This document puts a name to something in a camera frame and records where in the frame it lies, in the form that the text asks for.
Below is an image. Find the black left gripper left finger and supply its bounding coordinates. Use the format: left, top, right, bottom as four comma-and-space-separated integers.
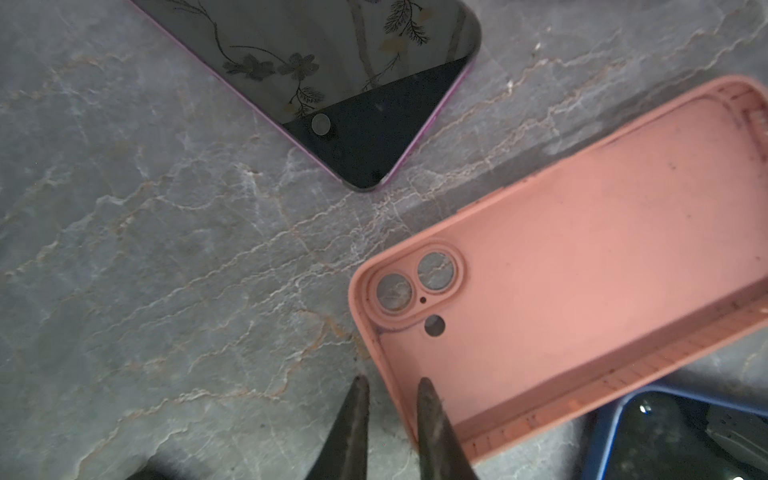
306, 375, 370, 480

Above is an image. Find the black phone purple edge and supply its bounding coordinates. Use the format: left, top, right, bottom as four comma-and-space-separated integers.
138, 0, 482, 192

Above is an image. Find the pink phone case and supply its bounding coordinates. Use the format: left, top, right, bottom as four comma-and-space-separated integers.
348, 76, 767, 461

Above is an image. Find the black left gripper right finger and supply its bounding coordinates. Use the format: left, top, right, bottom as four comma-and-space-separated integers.
417, 377, 478, 480

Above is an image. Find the black phone blue edge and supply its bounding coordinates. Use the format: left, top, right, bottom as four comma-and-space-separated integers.
581, 381, 767, 479

